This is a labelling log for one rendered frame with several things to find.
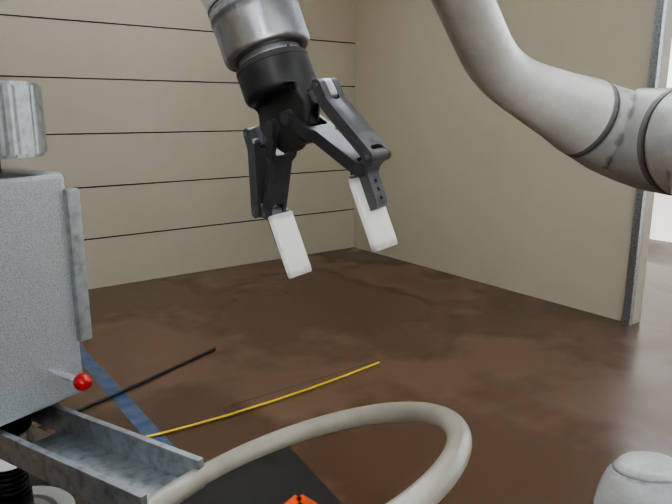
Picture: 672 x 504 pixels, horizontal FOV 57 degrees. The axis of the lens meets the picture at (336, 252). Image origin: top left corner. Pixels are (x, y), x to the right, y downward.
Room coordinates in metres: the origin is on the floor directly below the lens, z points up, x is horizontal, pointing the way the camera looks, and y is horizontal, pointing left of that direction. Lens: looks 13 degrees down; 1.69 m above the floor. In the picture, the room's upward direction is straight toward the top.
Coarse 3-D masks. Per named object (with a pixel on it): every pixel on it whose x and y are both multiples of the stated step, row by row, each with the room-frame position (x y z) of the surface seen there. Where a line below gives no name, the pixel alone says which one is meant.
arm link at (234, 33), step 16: (224, 0) 0.62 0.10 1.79; (240, 0) 0.61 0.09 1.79; (256, 0) 0.61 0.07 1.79; (272, 0) 0.62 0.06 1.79; (288, 0) 0.63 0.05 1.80; (224, 16) 0.62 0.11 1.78; (240, 16) 0.61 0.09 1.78; (256, 16) 0.61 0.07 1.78; (272, 16) 0.61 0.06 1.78; (288, 16) 0.62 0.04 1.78; (224, 32) 0.62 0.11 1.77; (240, 32) 0.61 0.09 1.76; (256, 32) 0.61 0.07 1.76; (272, 32) 0.61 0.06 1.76; (288, 32) 0.62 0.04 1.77; (304, 32) 0.63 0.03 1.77; (224, 48) 0.63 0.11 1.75; (240, 48) 0.61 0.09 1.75; (256, 48) 0.62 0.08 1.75; (272, 48) 0.62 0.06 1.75; (304, 48) 0.67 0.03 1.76; (240, 64) 0.64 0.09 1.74
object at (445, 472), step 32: (320, 416) 0.93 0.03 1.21; (352, 416) 0.90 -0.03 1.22; (384, 416) 0.87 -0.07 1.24; (416, 416) 0.81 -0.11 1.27; (448, 416) 0.73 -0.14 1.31; (256, 448) 0.90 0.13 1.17; (448, 448) 0.62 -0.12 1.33; (192, 480) 0.84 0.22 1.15; (416, 480) 0.57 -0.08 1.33; (448, 480) 0.57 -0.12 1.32
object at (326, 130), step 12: (288, 120) 0.61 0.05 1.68; (300, 120) 0.60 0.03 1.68; (324, 120) 0.62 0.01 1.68; (300, 132) 0.60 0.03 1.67; (312, 132) 0.59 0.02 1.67; (324, 132) 0.59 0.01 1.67; (336, 132) 0.60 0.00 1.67; (324, 144) 0.59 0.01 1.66; (336, 144) 0.58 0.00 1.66; (348, 144) 0.59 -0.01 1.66; (336, 156) 0.58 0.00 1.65; (348, 156) 0.56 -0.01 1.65; (348, 168) 0.57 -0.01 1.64; (360, 168) 0.55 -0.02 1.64
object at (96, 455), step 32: (32, 416) 1.10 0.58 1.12; (64, 416) 1.04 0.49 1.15; (0, 448) 0.96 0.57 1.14; (32, 448) 0.90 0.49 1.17; (64, 448) 0.98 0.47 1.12; (96, 448) 0.98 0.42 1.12; (128, 448) 0.94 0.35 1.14; (160, 448) 0.90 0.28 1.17; (64, 480) 0.86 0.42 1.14; (96, 480) 0.82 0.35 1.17; (128, 480) 0.88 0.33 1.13; (160, 480) 0.87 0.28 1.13
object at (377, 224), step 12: (360, 192) 0.56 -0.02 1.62; (360, 204) 0.55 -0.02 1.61; (360, 216) 0.56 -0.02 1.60; (372, 216) 0.56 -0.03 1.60; (384, 216) 0.57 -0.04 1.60; (372, 228) 0.55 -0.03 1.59; (384, 228) 0.56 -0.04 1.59; (372, 240) 0.55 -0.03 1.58; (384, 240) 0.55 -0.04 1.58; (396, 240) 0.56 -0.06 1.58
